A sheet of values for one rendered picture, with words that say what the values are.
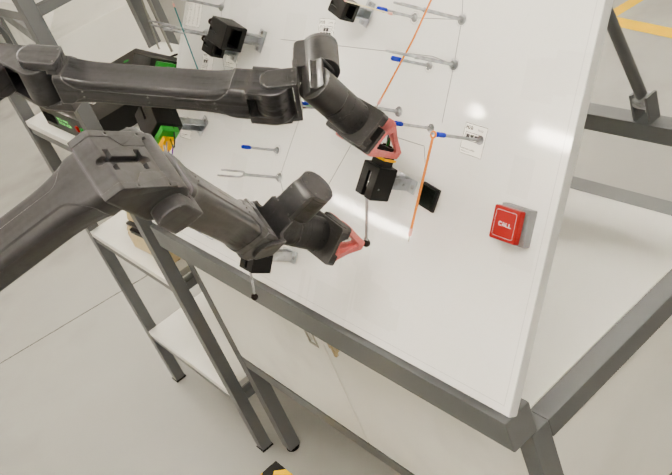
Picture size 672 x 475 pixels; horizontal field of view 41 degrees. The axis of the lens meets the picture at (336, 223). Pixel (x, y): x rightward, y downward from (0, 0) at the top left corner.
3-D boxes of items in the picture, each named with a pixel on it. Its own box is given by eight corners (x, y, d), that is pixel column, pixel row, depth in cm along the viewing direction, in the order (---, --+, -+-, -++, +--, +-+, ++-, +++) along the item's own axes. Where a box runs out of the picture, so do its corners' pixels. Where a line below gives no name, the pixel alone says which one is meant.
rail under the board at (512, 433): (515, 453, 137) (505, 424, 134) (160, 246, 227) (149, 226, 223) (538, 430, 139) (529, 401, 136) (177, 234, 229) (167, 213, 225)
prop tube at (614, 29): (648, 114, 161) (591, -22, 143) (635, 111, 163) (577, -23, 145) (657, 101, 162) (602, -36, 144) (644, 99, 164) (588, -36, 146)
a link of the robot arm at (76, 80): (35, 113, 146) (9, 65, 137) (48, 87, 150) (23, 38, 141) (293, 136, 139) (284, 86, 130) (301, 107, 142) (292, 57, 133)
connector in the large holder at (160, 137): (178, 126, 196) (160, 124, 194) (181, 136, 195) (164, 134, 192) (167, 145, 200) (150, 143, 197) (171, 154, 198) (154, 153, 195)
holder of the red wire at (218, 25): (241, 15, 195) (198, 5, 188) (272, 34, 185) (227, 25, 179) (235, 37, 196) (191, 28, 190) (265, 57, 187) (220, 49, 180)
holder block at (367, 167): (372, 192, 152) (354, 190, 149) (382, 161, 150) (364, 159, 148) (388, 202, 149) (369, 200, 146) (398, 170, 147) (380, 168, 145)
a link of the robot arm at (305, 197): (218, 215, 135) (250, 261, 132) (263, 165, 129) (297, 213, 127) (267, 206, 145) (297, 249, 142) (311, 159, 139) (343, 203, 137)
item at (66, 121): (100, 150, 221) (87, 126, 218) (47, 126, 248) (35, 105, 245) (205, 83, 235) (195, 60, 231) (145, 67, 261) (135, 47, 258)
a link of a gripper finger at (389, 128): (393, 128, 150) (361, 98, 144) (419, 144, 145) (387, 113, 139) (369, 161, 150) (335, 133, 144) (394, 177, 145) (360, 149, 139)
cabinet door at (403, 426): (558, 578, 162) (509, 429, 142) (366, 445, 203) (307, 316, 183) (567, 568, 163) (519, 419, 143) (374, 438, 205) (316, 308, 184)
